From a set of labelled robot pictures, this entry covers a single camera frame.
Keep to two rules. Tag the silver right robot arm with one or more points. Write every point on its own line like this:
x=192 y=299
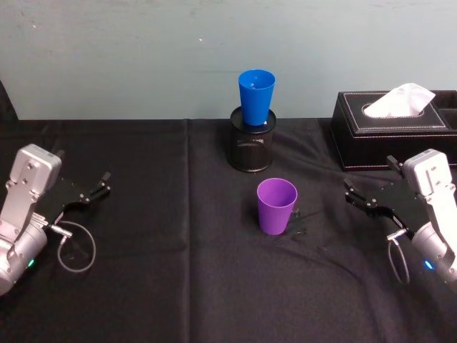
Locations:
x=430 y=178

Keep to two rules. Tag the black table cloth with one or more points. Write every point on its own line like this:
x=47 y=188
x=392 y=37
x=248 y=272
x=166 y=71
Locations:
x=171 y=286

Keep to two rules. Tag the black mesh pen holder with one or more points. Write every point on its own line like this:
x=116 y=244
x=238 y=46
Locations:
x=250 y=153

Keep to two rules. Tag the blue plastic cup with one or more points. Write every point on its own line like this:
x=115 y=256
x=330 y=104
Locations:
x=255 y=103

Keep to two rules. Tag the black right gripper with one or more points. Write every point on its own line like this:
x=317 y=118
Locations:
x=403 y=205

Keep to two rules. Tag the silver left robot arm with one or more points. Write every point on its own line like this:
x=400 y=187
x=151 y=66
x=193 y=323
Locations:
x=31 y=164

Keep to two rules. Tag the black leather tissue box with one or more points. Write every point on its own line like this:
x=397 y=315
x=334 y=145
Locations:
x=375 y=143

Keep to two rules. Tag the purple plastic cup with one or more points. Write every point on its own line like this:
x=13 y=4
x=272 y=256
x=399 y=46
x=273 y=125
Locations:
x=273 y=218

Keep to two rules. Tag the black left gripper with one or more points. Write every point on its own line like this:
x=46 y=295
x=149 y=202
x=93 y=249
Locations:
x=66 y=194

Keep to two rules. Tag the white paper tissue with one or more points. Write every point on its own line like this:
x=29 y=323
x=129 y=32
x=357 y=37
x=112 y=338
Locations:
x=400 y=101

